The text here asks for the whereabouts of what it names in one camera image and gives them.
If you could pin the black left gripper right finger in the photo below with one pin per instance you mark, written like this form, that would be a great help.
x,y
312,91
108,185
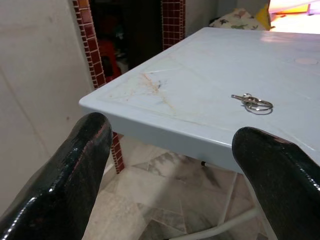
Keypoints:
x,y
282,185

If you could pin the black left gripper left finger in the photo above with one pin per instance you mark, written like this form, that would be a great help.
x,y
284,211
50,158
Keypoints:
x,y
57,190

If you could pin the pale blue plastic table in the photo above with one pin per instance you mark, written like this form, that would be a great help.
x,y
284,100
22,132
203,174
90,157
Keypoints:
x,y
200,75

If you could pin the red mosaic tile door jamb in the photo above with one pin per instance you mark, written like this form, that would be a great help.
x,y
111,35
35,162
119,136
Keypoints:
x,y
172,25
90,45

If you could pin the red plastic stool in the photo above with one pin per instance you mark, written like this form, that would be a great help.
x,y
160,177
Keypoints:
x,y
107,50

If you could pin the yellow pillow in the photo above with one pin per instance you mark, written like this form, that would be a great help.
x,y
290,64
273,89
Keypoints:
x,y
263,17

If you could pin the dinosaur print pillow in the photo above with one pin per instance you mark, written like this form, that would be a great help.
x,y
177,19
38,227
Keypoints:
x,y
235,20

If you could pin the lit flat screen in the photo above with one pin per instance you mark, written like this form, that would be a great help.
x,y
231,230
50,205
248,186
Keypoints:
x,y
295,10

